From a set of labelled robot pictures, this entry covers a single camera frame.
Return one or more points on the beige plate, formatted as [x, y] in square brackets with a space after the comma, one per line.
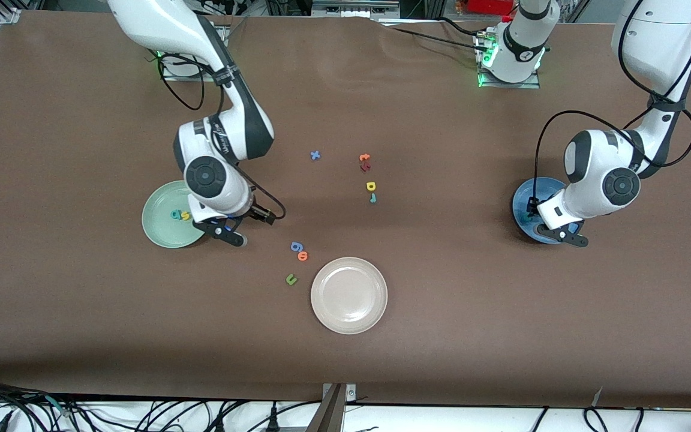
[349, 295]

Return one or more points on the blue foam letter g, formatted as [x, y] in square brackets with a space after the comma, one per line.
[296, 245]

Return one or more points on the white paper tag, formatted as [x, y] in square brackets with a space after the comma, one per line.
[597, 397]

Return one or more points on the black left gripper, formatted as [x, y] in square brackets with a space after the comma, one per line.
[532, 206]

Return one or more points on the black power plug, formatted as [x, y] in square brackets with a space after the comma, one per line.
[273, 420]

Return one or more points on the brown table cover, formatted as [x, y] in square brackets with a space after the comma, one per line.
[441, 348]

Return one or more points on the red box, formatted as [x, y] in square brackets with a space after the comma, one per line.
[489, 6]

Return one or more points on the green plate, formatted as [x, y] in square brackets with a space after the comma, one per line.
[159, 222]

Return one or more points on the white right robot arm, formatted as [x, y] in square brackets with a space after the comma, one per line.
[165, 24]

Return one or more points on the grey metal table bracket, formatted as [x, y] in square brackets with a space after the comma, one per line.
[333, 414]

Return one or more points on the blue plate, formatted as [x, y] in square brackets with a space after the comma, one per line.
[522, 201]

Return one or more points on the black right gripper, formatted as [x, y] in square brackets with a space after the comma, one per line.
[254, 212]

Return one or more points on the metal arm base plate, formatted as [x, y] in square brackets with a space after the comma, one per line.
[171, 78]
[531, 85]

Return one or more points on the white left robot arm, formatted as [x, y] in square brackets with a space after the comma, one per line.
[657, 36]

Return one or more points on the grey metal device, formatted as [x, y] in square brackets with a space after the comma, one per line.
[351, 9]

